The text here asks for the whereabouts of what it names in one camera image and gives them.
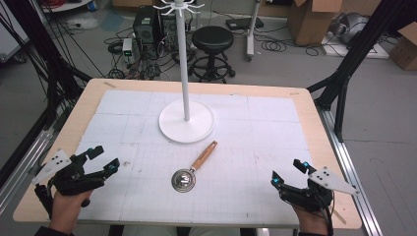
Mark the grey round appliance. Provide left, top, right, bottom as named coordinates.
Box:
left=331, top=12, right=370, bottom=45

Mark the person's left hand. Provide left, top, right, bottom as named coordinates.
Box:
left=48, top=189, right=94, bottom=235

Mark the white metal stand leg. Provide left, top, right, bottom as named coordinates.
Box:
left=246, top=0, right=262, bottom=63

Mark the wooden table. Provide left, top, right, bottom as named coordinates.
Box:
left=13, top=78, right=363, bottom=230

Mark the small power supply box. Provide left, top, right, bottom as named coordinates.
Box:
left=122, top=37, right=135, bottom=65

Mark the cardboard box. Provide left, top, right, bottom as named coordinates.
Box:
left=388, top=21, right=417, bottom=72
left=287, top=0, right=344, bottom=47

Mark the metal strainer with wooden handle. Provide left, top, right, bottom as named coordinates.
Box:
left=170, top=140, right=218, bottom=194

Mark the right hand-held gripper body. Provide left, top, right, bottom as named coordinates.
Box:
left=278, top=165, right=361, bottom=212

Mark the black coiled cable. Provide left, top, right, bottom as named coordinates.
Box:
left=260, top=38, right=287, bottom=53

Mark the white grid mat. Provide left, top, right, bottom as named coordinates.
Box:
left=74, top=88, right=317, bottom=227

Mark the black flat device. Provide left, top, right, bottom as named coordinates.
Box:
left=225, top=17, right=266, bottom=31

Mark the black round stool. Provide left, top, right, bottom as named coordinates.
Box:
left=188, top=26, right=237, bottom=85

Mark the aluminium rail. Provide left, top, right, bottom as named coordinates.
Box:
left=0, top=107, right=65, bottom=215
left=316, top=105, right=384, bottom=236

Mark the black computer tower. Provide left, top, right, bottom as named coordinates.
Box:
left=132, top=5, right=180, bottom=50

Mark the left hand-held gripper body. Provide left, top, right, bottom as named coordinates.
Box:
left=31, top=148, right=106, bottom=218

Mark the white hook stand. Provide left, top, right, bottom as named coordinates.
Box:
left=152, top=0, right=216, bottom=145

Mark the person's right hand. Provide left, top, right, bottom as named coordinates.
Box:
left=292, top=204, right=330, bottom=236

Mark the black metal frame post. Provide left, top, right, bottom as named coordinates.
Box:
left=0, top=0, right=93, bottom=188
left=306, top=0, right=417, bottom=144

